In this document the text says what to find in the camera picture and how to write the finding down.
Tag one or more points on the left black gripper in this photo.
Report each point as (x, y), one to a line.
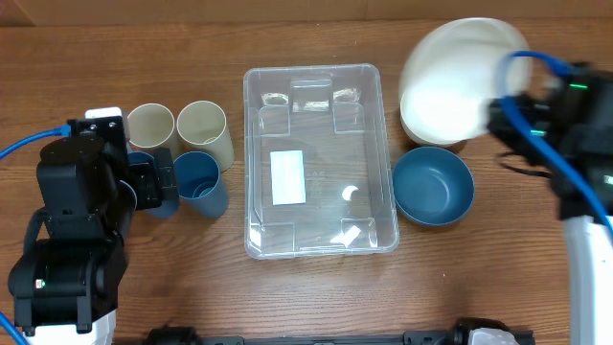
(152, 192)

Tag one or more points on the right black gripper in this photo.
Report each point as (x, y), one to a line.
(496, 115)

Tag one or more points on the cream bowl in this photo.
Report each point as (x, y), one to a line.
(426, 122)
(456, 64)

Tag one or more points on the dark blue bowl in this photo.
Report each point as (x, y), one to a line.
(433, 186)

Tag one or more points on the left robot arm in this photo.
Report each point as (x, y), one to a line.
(65, 284)

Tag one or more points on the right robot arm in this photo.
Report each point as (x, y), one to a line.
(575, 119)

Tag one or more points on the white label in container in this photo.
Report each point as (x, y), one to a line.
(288, 177)

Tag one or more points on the clear plastic storage container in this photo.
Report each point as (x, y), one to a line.
(334, 114)

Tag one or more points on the dark blue tall cup left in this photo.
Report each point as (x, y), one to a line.
(163, 208)

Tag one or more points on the dark blue tall cup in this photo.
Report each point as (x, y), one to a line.
(163, 208)
(200, 183)

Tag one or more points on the dark blue tall cup right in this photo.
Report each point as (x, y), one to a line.
(200, 183)

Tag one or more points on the cream tall cup left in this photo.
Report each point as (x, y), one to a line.
(152, 126)

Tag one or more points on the cream tall cup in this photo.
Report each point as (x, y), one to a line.
(203, 125)
(152, 126)

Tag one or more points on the cream tall cup right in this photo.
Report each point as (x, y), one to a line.
(203, 125)

